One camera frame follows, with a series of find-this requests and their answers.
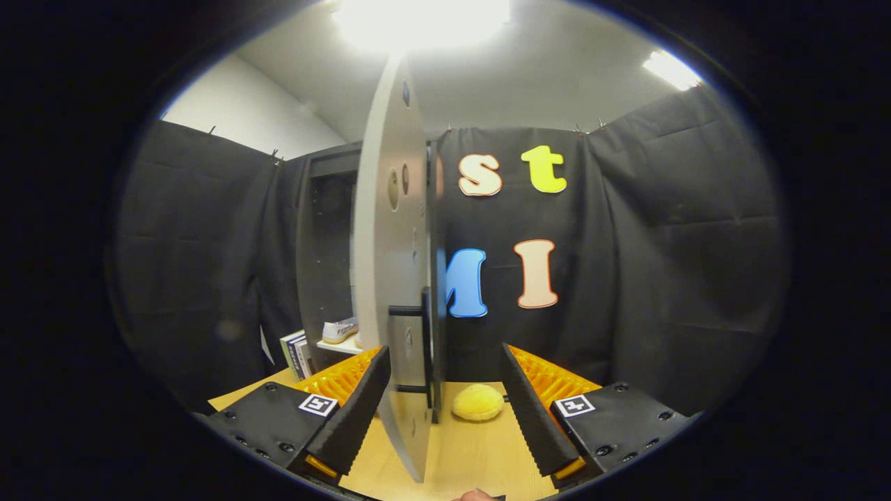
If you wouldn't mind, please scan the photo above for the dark blue book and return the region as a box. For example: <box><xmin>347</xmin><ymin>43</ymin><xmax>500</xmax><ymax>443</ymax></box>
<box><xmin>287</xmin><ymin>334</ymin><xmax>310</xmax><ymax>380</ymax></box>

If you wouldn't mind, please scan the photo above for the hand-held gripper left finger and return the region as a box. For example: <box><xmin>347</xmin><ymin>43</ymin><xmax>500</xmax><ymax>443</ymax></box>
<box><xmin>202</xmin><ymin>346</ymin><xmax>392</xmax><ymax>488</ymax></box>

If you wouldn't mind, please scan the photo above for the small ceiling light panel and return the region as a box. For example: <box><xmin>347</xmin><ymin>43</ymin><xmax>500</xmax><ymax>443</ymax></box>
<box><xmin>642</xmin><ymin>49</ymin><xmax>704</xmax><ymax>91</ymax></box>

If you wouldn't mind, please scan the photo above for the yellow plush toy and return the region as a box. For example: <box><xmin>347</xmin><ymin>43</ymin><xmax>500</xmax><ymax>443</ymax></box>
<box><xmin>452</xmin><ymin>384</ymin><xmax>505</xmax><ymax>422</ymax></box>

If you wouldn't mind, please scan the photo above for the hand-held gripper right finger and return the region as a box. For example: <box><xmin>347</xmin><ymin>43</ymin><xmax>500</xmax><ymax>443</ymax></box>
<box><xmin>498</xmin><ymin>344</ymin><xmax>700</xmax><ymax>490</ymax></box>

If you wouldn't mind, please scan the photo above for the black door handle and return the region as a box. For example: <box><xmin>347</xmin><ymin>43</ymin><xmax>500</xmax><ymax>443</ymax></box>
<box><xmin>388</xmin><ymin>287</ymin><xmax>436</xmax><ymax>408</ymax></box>

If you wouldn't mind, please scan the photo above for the black backdrop cloth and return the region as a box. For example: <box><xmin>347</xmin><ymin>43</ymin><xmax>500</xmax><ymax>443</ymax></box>
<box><xmin>108</xmin><ymin>83</ymin><xmax>791</xmax><ymax>418</ymax></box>

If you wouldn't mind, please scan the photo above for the white shoe with yellow sole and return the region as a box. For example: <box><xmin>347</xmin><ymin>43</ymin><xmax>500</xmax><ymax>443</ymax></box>
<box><xmin>322</xmin><ymin>317</ymin><xmax>360</xmax><ymax>344</ymax></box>

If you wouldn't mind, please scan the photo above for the beige shoe cabinet door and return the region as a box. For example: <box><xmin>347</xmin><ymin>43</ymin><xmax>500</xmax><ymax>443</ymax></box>
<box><xmin>350</xmin><ymin>56</ymin><xmax>448</xmax><ymax>483</ymax></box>

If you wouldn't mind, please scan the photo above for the large ceiling light panel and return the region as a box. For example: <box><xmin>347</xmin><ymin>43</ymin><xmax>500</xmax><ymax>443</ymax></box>
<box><xmin>334</xmin><ymin>0</ymin><xmax>512</xmax><ymax>54</ymax></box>

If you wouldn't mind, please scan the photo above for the green and white book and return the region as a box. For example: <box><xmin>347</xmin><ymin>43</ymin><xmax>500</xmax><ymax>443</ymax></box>
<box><xmin>280</xmin><ymin>330</ymin><xmax>304</xmax><ymax>377</ymax></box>

